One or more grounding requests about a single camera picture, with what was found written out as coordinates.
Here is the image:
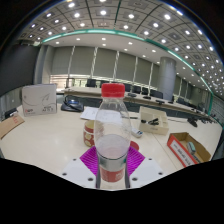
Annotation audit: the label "white paper sheet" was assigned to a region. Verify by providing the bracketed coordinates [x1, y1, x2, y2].
[79, 106, 101, 122]

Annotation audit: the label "grey round pillar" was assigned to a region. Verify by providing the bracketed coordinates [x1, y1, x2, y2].
[157, 56, 177, 101]

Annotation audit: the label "clear red-capped water bottle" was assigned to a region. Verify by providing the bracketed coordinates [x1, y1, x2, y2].
[93, 82, 133, 191]

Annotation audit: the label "round ceiling lights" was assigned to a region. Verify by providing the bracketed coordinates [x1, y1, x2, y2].
[19, 0, 224, 101]

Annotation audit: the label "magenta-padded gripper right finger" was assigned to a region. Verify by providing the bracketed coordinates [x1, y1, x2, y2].
[124, 146, 165, 190]

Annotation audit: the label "beige divided tray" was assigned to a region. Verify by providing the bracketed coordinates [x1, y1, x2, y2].
[138, 105, 170, 136]

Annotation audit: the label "white remote control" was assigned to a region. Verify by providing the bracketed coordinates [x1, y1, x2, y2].
[130, 127, 144, 139]

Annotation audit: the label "open brown cardboard box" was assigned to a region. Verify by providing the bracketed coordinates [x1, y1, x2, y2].
[166, 131, 212, 168]

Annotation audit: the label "long curved conference desk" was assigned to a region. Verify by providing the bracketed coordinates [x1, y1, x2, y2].
[63, 86, 214, 118]

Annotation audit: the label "flat brown cardboard piece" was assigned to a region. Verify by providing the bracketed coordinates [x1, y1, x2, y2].
[0, 113, 26, 140]

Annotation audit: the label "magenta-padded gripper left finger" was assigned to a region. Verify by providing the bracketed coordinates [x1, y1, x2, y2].
[60, 145, 102, 190]

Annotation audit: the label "black clip tool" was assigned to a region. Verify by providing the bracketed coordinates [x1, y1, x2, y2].
[140, 117, 160, 126]

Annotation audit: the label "red floral cup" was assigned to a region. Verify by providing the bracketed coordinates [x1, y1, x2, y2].
[82, 119, 97, 148]

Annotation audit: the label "black conference microphone unit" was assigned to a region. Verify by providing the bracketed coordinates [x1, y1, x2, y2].
[60, 94, 85, 113]
[3, 107, 18, 120]
[187, 116, 198, 128]

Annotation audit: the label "row of black chairs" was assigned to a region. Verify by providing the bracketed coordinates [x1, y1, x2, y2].
[85, 78, 164, 100]

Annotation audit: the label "small teal block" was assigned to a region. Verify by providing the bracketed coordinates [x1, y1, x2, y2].
[187, 141, 197, 155]

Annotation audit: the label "white printed carton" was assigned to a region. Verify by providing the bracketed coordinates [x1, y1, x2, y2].
[21, 83, 58, 118]

